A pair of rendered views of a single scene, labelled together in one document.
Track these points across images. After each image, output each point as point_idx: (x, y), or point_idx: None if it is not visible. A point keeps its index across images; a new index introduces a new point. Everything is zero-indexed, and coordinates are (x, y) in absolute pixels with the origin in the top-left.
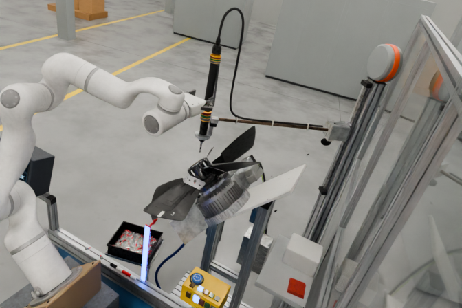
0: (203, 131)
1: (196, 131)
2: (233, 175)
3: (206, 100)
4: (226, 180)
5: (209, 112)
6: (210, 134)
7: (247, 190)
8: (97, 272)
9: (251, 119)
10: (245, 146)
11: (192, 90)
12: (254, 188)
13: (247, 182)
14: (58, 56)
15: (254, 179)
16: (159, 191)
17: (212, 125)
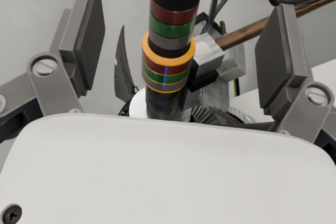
0: (169, 112)
1: (134, 108)
2: (202, 89)
3: (302, 116)
4: (207, 122)
5: (190, 52)
6: (192, 104)
7: (251, 119)
8: None
9: None
10: (213, 20)
11: (73, 9)
12: (250, 97)
13: (224, 81)
14: None
15: (238, 74)
16: None
17: (203, 84)
